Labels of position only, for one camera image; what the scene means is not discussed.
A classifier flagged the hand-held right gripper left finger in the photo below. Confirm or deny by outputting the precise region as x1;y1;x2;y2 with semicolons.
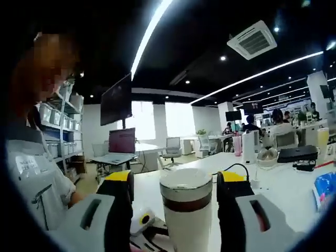
48;170;134;252

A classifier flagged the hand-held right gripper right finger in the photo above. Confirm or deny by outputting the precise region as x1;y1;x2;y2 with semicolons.
216;170;302;252

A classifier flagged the white water cup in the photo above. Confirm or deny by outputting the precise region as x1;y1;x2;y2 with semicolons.
159;168;213;252

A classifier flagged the white cup lid brown band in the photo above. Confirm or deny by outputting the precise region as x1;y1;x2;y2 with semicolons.
159;168;213;211

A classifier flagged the yellow drink cup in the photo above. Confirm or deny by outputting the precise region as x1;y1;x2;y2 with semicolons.
317;128;329;166

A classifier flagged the white table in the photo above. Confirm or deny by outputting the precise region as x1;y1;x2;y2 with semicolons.
97;151;336;252

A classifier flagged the pink tumbler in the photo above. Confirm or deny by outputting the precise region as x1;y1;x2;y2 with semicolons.
234;135;243;157

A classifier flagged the white round container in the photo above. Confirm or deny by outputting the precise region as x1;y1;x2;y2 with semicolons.
256;148;279;166

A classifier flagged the white cylinder appliance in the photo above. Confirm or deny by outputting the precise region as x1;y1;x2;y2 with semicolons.
241;130;259;165

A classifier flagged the open laptop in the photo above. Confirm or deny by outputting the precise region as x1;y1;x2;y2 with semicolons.
90;128;139;165

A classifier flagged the grey office chair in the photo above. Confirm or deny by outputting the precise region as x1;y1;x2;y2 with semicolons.
197;135;211;158
162;136;182;165

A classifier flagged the black patterned box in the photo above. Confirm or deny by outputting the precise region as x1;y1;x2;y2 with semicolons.
293;160;316;172

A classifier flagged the black flat case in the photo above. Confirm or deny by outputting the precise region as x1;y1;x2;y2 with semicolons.
277;145;319;163

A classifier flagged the small black monitor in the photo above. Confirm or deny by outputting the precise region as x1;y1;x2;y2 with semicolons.
225;110;242;122

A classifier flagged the blue tissue pack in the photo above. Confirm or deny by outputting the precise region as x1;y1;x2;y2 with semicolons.
312;173;336;213

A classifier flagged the metal storage shelf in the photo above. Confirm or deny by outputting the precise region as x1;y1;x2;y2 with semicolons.
39;78;85;174

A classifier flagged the hanging dark screen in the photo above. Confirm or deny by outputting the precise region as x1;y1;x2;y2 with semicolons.
243;101;264;114

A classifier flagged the row of white storage boxes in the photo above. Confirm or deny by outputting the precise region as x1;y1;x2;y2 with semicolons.
39;102;84;155

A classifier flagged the white ceiling light strip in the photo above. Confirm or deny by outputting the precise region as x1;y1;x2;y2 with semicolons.
191;51;324;104
130;0;174;77

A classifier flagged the pillar mounted monitor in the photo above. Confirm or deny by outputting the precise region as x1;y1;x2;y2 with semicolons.
319;84;331;100

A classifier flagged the ceiling air conditioner vent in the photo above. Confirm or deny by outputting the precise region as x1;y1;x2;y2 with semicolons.
227;20;278;60

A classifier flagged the black plug with cable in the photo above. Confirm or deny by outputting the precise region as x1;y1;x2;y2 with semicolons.
227;163;249;182

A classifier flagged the large black wall monitor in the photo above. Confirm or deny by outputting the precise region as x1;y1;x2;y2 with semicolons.
100;72;132;126

